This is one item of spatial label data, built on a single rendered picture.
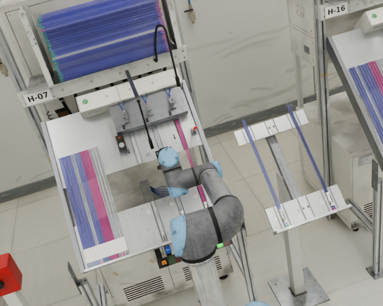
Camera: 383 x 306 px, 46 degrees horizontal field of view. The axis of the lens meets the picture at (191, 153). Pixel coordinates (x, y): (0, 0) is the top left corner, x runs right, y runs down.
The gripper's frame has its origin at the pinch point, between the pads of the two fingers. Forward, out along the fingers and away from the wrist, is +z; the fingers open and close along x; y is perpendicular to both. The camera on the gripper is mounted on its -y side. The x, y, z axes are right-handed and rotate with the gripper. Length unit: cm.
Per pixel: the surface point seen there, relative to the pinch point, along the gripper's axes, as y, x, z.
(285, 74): 51, -133, 174
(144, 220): -19.7, 16.6, -2.8
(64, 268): -40, 81, 108
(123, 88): 39.9, 7.9, 0.6
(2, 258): -16, 82, 6
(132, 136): 18.0, 10.6, 4.5
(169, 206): -17.6, 4.4, -2.4
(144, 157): 7.1, 8.4, 2.4
